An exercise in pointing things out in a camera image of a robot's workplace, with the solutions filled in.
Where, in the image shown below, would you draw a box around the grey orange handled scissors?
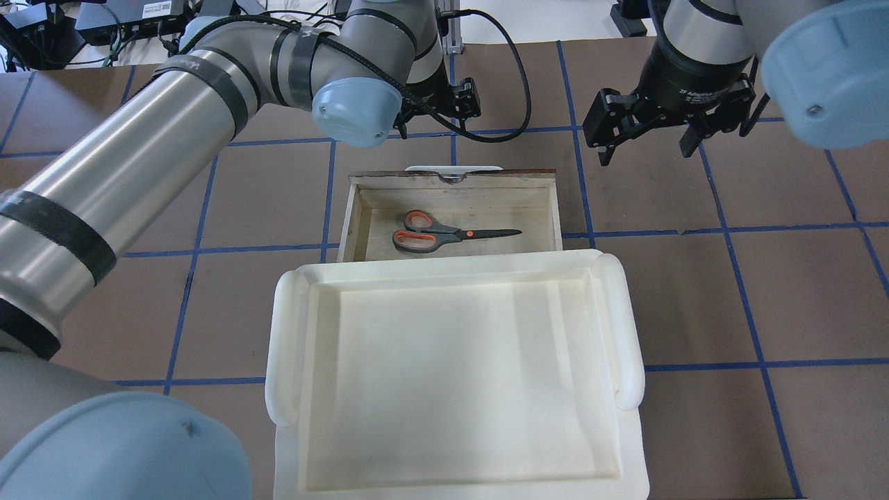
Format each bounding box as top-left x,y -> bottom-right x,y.
391,210 -> 523,254

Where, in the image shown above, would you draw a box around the black power adapter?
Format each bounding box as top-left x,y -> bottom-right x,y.
609,0 -> 650,38

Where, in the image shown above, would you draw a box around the wooden drawer with white handle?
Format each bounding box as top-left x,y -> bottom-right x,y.
337,167 -> 563,263

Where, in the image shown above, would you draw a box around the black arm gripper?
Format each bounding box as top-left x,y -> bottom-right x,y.
582,49 -> 758,167

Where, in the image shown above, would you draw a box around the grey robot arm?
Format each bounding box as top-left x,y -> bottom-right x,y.
582,1 -> 888,167
1,1 -> 444,499

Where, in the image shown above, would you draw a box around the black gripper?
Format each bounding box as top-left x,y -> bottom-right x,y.
394,66 -> 481,139

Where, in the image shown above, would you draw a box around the white plastic tray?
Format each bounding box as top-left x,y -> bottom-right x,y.
265,249 -> 650,499

